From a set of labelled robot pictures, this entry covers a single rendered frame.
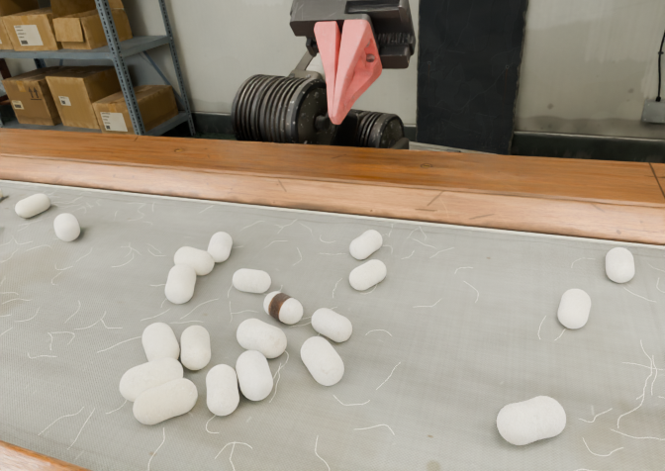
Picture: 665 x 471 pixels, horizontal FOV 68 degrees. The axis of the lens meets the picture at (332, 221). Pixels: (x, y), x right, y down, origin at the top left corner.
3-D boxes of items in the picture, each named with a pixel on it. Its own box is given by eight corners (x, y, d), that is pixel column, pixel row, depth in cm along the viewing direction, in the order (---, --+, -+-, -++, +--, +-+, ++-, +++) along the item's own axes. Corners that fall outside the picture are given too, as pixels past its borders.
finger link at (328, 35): (382, 99, 37) (402, -4, 39) (294, 98, 39) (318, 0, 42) (397, 141, 43) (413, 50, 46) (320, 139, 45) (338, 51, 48)
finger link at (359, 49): (351, 99, 38) (372, -2, 40) (267, 97, 40) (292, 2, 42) (370, 141, 44) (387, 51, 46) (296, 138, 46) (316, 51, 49)
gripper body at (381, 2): (404, 11, 39) (417, -62, 41) (286, 15, 42) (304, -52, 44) (414, 61, 45) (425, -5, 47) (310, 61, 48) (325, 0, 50)
